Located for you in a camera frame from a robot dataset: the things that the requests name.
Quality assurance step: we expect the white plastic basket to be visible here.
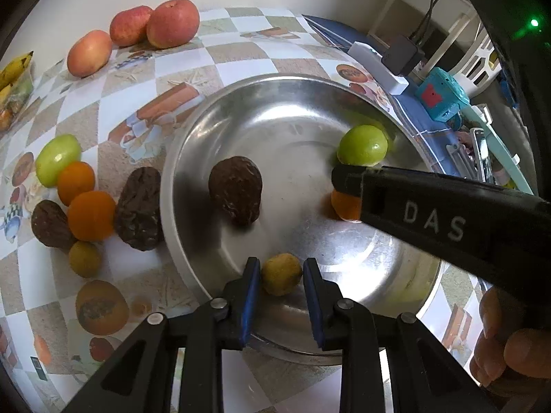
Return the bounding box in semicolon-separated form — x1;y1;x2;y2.
456;13;504;95

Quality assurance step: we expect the white power strip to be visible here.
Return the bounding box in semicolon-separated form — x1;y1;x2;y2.
348;42;409;95

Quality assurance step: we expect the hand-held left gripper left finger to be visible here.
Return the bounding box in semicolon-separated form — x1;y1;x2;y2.
62;257;262;413

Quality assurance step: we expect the small orange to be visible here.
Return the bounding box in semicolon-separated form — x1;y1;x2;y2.
57;161;96;206
331;189;364;223
67;191;117;242

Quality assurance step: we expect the yellow banana bunch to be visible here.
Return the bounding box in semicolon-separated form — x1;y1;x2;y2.
0;51;34;91

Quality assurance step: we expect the small yellow-green fruit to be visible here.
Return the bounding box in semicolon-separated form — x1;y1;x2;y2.
69;241;103;278
262;254;302;297

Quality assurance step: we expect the clear plastic container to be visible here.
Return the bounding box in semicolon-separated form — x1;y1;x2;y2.
0;69;35;134

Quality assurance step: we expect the round metal bowl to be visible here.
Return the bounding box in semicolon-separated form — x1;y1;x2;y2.
160;74;446;356

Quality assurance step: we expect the black power adapter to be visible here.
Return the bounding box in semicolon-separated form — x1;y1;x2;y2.
382;34;426;76

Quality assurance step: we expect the person's right hand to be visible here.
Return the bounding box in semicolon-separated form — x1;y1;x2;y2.
469;286;551;396

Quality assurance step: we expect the green round fruit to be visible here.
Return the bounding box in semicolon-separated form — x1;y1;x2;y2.
35;134;82;188
336;125;388;167

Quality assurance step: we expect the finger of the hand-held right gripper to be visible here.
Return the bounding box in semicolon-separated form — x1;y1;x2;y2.
331;163;364;201

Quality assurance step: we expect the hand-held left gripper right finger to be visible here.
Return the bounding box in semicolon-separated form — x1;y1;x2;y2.
303;258;504;413

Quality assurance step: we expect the teal toy device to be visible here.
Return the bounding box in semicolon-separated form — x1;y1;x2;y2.
415;67;471;123

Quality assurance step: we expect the pale red apple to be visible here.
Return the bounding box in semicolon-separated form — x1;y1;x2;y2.
66;30;113;78

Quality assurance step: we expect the wrinkled brown passion fruit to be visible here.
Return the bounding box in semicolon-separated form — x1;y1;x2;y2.
114;166;163;251
209;156;263;226
31;200;78;252

